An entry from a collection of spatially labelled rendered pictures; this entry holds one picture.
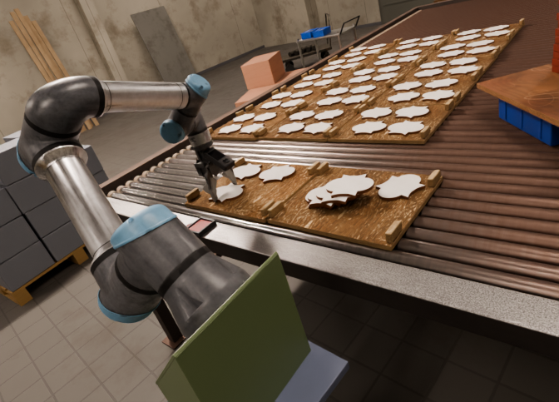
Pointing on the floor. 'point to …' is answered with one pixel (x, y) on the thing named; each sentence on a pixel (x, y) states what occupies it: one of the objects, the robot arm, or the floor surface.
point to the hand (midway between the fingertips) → (226, 192)
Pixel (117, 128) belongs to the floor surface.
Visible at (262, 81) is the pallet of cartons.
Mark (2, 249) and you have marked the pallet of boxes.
